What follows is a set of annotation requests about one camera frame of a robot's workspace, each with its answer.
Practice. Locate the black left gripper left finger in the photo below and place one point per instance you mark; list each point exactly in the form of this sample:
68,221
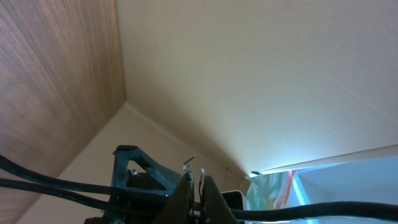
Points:
177,208

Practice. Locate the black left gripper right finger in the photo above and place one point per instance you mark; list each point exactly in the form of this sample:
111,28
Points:
214,209

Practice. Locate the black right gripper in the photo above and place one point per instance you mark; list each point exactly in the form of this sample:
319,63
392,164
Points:
141,188

